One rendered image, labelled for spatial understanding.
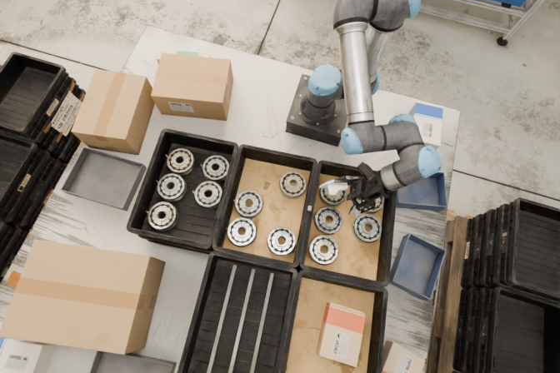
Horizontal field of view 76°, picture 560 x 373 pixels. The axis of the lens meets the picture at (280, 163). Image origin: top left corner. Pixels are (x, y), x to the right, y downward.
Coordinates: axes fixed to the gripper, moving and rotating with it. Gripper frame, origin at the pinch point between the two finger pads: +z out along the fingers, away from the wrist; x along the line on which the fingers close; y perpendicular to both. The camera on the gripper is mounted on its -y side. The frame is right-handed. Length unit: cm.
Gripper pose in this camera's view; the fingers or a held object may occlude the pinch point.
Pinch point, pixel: (334, 199)
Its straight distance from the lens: 118.7
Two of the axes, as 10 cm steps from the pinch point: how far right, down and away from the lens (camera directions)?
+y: -2.2, 6.7, -7.1
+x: 7.0, 6.1, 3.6
